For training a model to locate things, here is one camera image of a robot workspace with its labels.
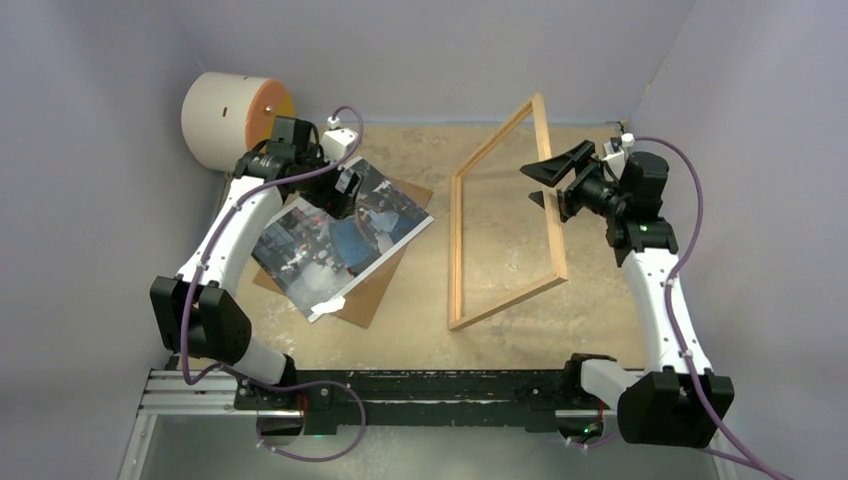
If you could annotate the wooden picture frame with glass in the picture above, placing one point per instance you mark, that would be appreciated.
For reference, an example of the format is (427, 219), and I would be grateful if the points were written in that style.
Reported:
(457, 320)

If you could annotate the glossy printed photo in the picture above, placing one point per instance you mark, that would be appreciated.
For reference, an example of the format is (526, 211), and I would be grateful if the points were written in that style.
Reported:
(344, 245)

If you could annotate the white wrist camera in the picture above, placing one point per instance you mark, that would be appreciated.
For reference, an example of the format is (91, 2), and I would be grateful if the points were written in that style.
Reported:
(337, 141)
(615, 152)

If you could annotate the white cylindrical drum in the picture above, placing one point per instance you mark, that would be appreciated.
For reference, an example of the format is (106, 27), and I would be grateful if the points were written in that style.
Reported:
(224, 115)

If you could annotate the brown cardboard backing board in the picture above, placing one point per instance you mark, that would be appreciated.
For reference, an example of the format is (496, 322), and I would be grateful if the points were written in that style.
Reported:
(371, 298)

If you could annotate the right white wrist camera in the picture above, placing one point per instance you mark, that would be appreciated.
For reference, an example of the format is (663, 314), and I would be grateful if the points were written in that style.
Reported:
(615, 152)

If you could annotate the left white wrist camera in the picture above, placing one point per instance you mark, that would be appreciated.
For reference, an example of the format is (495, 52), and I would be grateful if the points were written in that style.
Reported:
(337, 141)

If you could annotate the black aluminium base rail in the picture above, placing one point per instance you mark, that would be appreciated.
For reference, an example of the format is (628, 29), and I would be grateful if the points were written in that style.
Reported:
(587, 395)

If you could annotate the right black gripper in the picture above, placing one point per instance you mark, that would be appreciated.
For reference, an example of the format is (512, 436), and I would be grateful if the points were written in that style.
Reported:
(556, 170)

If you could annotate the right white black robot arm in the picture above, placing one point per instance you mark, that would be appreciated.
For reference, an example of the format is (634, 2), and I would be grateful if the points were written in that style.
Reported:
(662, 318)

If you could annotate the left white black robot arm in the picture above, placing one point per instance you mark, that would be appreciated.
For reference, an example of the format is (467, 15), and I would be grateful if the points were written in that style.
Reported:
(196, 309)

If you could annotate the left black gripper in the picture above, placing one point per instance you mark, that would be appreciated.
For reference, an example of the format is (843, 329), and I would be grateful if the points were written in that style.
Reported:
(335, 202)

